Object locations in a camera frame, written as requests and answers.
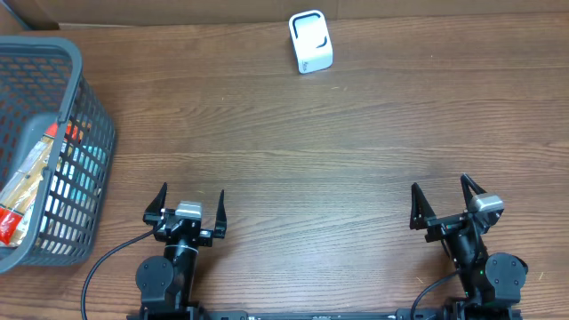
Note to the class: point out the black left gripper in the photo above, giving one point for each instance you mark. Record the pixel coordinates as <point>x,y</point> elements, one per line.
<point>183,227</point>

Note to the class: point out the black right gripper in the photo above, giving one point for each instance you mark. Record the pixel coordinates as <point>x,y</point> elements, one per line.
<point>449,223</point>

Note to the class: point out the teal tissue packet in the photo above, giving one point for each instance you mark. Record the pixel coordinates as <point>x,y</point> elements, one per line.
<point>84,173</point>

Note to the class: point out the orange noodle packet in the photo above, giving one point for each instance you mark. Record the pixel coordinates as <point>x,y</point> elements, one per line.
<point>18,196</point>

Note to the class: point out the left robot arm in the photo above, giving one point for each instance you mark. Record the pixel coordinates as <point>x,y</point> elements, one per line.
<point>165,282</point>

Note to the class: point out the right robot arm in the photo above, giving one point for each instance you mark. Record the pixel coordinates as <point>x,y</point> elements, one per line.
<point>492,283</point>

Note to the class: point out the white barcode scanner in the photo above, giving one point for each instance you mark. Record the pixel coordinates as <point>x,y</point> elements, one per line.
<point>311,40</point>

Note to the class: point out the grey plastic shopping basket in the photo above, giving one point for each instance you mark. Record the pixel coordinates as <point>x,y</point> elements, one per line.
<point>42,83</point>

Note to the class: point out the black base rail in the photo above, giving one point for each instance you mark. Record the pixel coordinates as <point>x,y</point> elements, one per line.
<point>399,314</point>

